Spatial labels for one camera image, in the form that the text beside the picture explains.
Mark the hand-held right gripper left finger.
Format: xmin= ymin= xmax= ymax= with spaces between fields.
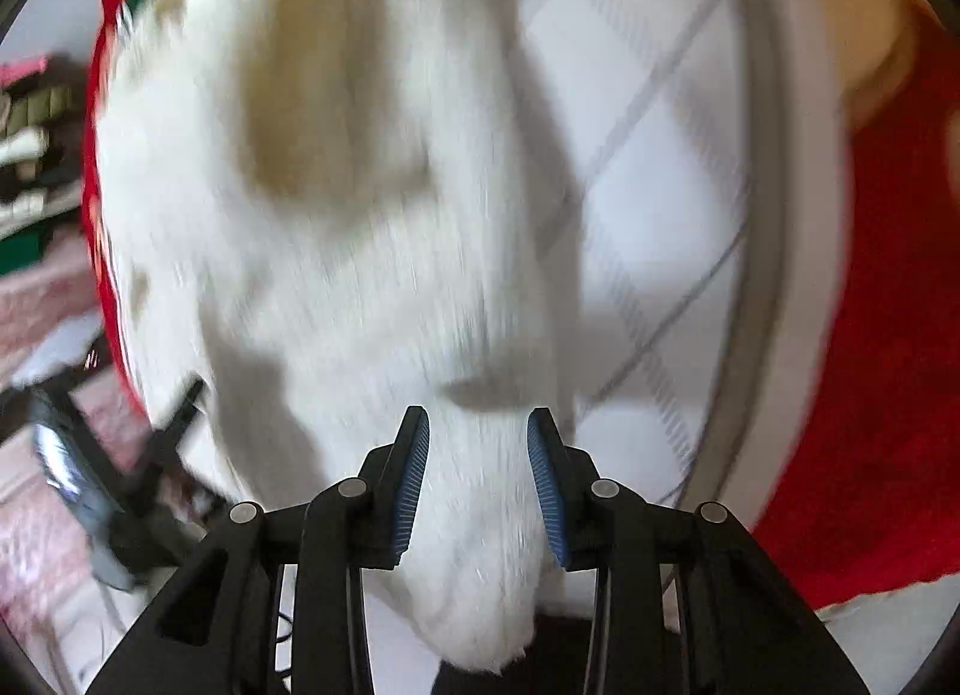
xmin=86 ymin=406 xmax=431 ymax=695

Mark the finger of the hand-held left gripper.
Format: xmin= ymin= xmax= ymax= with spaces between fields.
xmin=146 ymin=376 xmax=207 ymax=494

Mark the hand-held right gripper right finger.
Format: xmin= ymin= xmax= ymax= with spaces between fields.
xmin=526 ymin=408 xmax=875 ymax=695

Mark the white fleece garment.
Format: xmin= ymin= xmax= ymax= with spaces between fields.
xmin=96 ymin=0 xmax=593 ymax=672

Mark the pile of mixed clothes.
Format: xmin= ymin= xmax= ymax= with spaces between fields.
xmin=0 ymin=54 xmax=95 ymax=272

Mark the pink patterned blanket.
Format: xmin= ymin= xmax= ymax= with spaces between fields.
xmin=0 ymin=230 xmax=196 ymax=673

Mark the plain red cloth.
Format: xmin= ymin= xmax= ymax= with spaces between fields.
xmin=750 ymin=13 xmax=960 ymax=610

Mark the white plaid bed sheet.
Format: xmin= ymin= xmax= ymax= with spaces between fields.
xmin=517 ymin=0 xmax=755 ymax=617

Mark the grey white bed edge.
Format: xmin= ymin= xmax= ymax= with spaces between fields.
xmin=660 ymin=0 xmax=852 ymax=523

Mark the pale beige cloth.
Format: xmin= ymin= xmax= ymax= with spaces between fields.
xmin=795 ymin=0 xmax=920 ymax=130

